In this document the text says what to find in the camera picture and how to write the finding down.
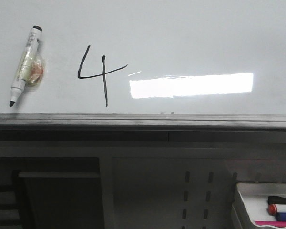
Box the white glossy whiteboard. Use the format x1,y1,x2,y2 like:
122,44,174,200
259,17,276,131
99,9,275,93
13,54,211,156
0,0,286,115

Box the dark cabinet with shelf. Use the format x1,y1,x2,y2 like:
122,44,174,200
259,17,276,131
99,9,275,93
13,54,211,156
0,158,104,229

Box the white pegboard panel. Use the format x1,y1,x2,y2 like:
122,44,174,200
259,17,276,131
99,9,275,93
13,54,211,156
100,149,286,229

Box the white black whiteboard marker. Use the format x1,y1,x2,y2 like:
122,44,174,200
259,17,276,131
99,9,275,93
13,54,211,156
9,25,42,107

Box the red capped marker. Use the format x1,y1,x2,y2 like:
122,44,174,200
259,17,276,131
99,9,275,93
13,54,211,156
267,204,286,216

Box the blue marker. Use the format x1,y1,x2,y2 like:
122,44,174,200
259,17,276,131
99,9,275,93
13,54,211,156
276,212,286,222

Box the grey whiteboard ledge tray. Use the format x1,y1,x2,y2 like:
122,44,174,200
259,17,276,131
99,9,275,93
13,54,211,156
0,113,286,131

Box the black marker cap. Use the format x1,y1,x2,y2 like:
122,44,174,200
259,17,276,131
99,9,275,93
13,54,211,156
267,196,286,205

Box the white plastic storage bin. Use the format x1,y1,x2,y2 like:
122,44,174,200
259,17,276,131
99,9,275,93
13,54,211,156
231,183,286,229

